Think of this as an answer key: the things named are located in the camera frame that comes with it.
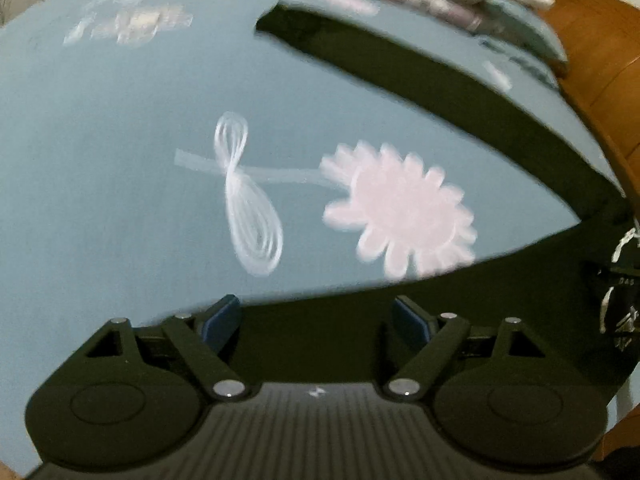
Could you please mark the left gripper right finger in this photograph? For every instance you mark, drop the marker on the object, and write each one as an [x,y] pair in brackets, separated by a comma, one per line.
[500,396]

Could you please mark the wooden headboard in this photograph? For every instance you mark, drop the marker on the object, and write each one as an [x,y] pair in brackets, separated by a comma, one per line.
[601,39]

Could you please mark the black sweatpants with drawstring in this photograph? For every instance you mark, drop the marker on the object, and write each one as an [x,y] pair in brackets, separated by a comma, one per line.
[555,284]

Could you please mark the blue patterned bed sheet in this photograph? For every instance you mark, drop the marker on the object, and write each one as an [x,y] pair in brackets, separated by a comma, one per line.
[159,155]

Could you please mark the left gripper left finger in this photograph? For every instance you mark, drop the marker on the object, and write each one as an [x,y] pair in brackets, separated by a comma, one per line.
[129,396]

